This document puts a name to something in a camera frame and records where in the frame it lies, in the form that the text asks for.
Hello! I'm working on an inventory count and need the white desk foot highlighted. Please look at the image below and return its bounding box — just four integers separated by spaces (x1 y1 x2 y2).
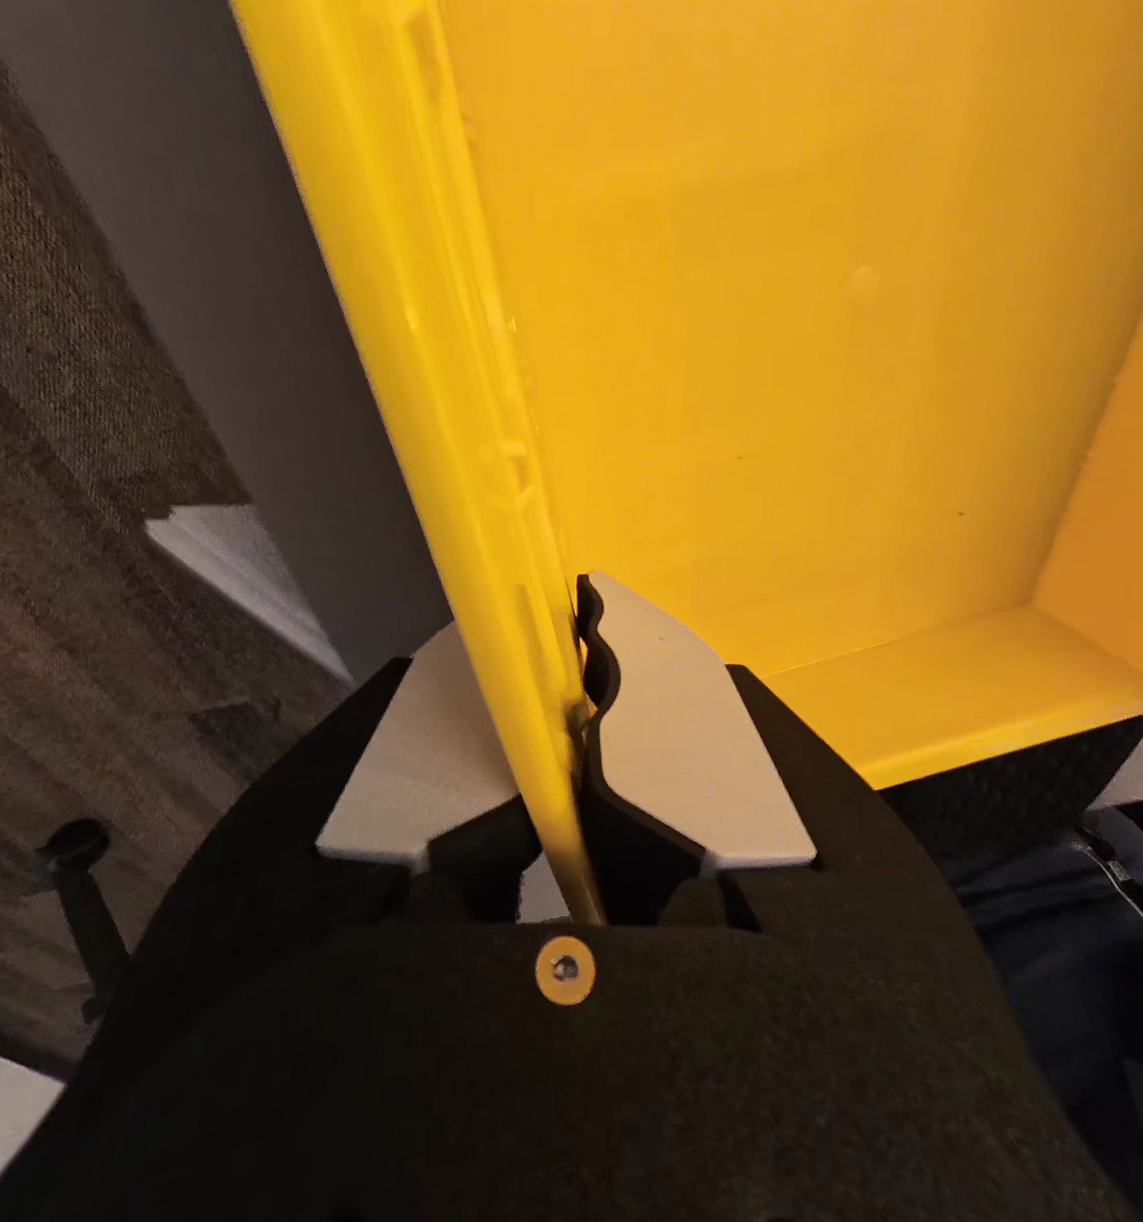
143 503 358 689

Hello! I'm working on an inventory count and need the yellow plastic bin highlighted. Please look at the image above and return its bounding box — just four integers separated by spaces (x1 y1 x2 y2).
228 0 1143 928

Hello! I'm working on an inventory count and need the white earphone cable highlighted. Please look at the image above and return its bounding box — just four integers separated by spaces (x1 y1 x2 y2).
1078 806 1143 956

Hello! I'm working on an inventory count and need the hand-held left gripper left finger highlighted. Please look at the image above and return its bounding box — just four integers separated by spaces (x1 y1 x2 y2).
314 622 538 876

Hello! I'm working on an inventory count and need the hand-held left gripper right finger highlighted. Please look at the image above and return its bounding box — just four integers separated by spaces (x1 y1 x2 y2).
571 569 817 876

